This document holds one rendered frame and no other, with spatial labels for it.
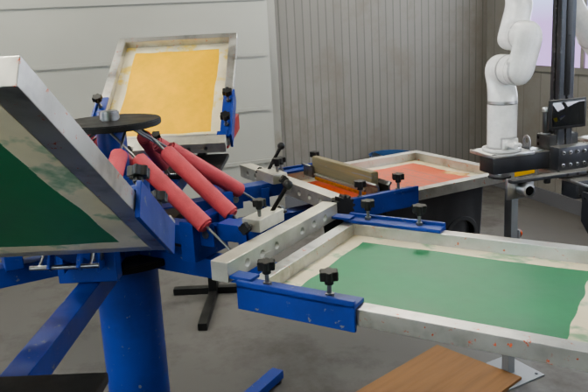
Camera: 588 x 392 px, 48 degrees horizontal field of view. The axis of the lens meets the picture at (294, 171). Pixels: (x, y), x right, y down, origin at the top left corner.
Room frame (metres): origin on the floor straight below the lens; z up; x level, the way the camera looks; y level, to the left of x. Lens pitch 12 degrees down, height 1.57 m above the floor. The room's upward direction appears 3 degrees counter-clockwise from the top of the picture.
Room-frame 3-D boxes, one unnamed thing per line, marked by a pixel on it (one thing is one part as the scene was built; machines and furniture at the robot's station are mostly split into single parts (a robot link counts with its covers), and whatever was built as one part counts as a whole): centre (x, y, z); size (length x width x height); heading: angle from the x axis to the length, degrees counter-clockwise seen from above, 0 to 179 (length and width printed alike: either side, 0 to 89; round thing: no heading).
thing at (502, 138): (2.15, -0.70, 1.21); 0.16 x 0.13 x 0.15; 17
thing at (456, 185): (2.55, -0.36, 0.97); 0.79 x 0.58 x 0.04; 119
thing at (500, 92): (2.16, -0.70, 1.37); 0.13 x 0.10 x 0.16; 14
